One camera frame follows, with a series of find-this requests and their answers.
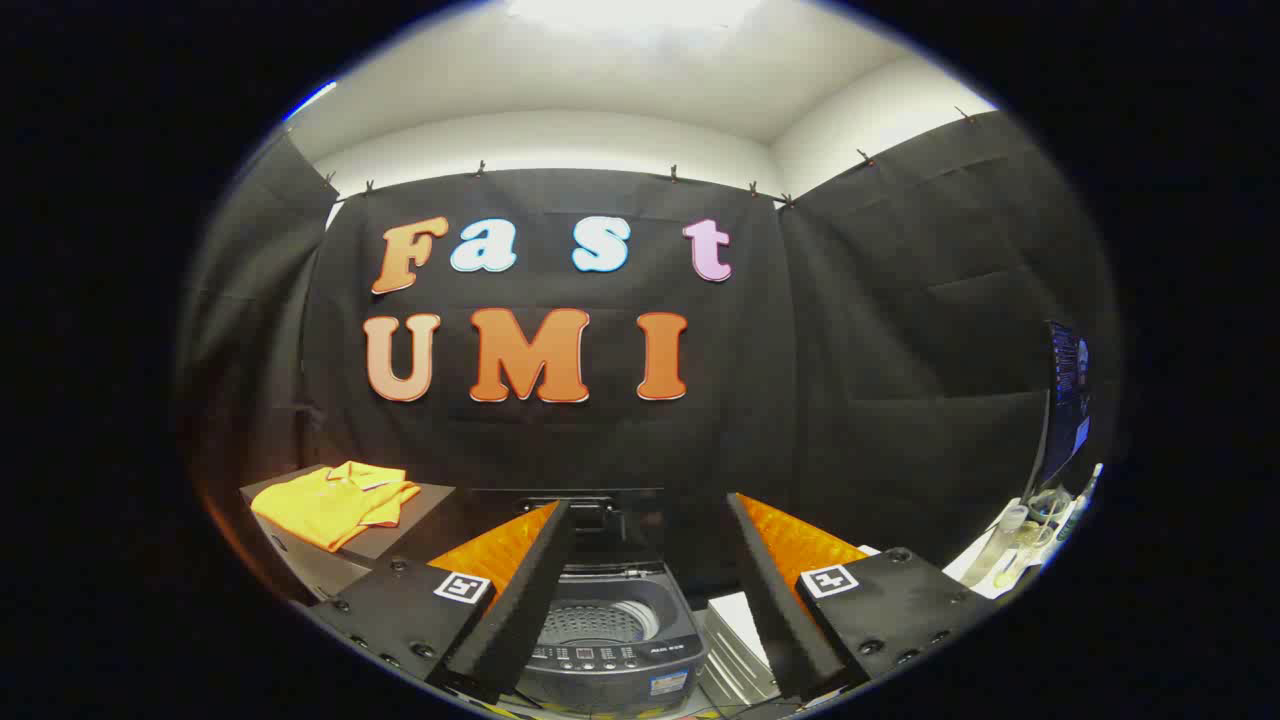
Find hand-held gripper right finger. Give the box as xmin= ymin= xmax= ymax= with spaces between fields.
xmin=725 ymin=492 xmax=1001 ymax=701

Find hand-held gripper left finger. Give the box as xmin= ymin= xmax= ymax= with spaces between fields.
xmin=305 ymin=498 xmax=576 ymax=706

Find dark grey washing machine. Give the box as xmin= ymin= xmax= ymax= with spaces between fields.
xmin=515 ymin=560 xmax=711 ymax=716

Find yellow orange polo shirt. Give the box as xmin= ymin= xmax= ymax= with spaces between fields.
xmin=250 ymin=461 xmax=422 ymax=553

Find silver metal box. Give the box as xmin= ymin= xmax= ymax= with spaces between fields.
xmin=700 ymin=590 xmax=786 ymax=706

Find grey cabinet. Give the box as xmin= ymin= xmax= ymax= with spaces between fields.
xmin=240 ymin=465 xmax=456 ymax=601

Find black backdrop cloth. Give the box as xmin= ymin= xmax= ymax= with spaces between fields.
xmin=175 ymin=110 xmax=1121 ymax=601

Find clear plastic bottle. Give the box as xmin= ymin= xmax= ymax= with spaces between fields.
xmin=988 ymin=505 xmax=1031 ymax=588

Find dark computer monitor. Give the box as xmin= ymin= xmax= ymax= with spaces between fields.
xmin=1035 ymin=320 xmax=1093 ymax=481

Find row of black cloth clips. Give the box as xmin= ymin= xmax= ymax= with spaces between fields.
xmin=322 ymin=105 xmax=976 ymax=211

